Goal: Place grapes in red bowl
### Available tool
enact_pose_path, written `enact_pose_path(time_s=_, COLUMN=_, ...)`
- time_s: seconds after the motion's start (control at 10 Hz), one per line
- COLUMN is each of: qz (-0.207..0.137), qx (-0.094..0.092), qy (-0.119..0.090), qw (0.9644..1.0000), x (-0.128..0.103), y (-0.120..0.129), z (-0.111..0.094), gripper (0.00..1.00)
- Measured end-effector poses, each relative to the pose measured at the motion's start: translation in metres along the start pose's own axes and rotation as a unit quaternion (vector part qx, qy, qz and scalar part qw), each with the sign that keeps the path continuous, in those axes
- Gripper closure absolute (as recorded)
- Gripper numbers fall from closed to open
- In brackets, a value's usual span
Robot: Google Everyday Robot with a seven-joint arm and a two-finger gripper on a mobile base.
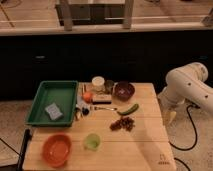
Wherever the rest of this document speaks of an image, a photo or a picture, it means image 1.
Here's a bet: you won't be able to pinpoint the purple grape bunch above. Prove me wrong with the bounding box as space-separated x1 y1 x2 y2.
110 117 134 131

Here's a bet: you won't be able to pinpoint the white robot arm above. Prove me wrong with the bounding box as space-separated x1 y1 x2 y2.
157 62 213 125

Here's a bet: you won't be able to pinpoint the dark purple bowl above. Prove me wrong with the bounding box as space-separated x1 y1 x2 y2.
114 81 135 101

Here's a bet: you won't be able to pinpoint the red orange bowl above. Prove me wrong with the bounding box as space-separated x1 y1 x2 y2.
41 133 72 168

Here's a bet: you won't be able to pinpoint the green cucumber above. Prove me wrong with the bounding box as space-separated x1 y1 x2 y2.
117 103 139 116

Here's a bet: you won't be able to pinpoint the dark glass jar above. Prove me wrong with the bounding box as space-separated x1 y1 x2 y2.
104 80 114 94

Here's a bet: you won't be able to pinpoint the wooden block brush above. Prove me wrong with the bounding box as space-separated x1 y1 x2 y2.
92 95 112 104

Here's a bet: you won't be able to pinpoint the metal spoon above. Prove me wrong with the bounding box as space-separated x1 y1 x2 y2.
90 106 117 111

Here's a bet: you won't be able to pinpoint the white lidded jar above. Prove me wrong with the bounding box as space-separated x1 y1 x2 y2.
92 76 105 92

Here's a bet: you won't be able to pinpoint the green plastic cup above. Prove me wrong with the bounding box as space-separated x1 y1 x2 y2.
83 133 101 151

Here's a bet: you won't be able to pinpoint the dark small round object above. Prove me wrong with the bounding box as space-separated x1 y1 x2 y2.
82 108 90 116

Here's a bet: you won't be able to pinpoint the small orange fruit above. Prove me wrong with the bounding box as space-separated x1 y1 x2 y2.
83 92 93 103

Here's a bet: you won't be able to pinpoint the wooden sticks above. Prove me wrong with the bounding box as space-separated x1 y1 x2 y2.
82 84 86 94

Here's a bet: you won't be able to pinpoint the green plastic tray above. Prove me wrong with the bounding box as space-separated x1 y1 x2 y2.
26 81 78 127

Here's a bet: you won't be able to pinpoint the blue grey sponge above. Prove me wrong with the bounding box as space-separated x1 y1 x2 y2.
45 103 63 120

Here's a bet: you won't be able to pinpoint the black cable on floor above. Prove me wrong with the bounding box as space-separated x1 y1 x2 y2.
168 105 199 152

